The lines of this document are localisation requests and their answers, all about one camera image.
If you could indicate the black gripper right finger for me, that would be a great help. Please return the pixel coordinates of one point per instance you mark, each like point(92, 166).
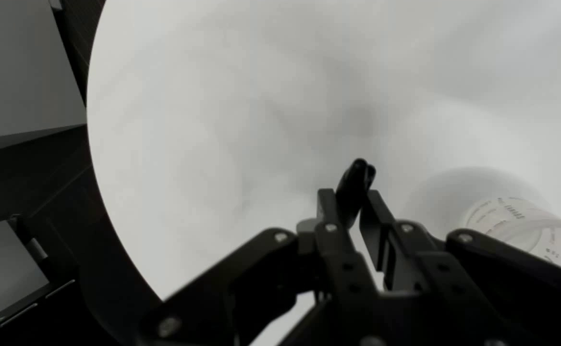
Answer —
point(465, 289)

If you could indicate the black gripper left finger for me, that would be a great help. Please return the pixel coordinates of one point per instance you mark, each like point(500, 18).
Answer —
point(231, 303)

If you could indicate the black marker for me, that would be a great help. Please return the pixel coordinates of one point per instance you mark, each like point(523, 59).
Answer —
point(352, 191)

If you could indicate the grey cabinet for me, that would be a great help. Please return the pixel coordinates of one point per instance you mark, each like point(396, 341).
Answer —
point(39, 93)

